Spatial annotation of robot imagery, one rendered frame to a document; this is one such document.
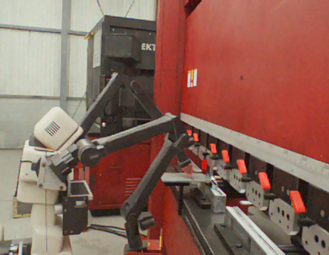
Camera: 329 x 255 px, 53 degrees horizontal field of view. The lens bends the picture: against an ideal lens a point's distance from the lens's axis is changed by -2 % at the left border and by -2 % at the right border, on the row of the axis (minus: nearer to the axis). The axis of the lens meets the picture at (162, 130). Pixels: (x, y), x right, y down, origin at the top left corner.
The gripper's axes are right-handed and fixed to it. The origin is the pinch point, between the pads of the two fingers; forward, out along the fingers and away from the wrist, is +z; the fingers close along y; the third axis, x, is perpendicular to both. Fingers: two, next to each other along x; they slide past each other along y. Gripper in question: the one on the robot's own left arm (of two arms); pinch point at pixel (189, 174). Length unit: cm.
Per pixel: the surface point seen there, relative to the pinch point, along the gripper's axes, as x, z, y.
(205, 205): 0.8, 13.3, -17.4
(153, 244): 32, 11, -39
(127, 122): 23, -31, 141
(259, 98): -27, -36, -73
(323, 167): -20, -22, -114
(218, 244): 6, 13, -60
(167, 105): -14, -33, 87
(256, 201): -10, -5, -79
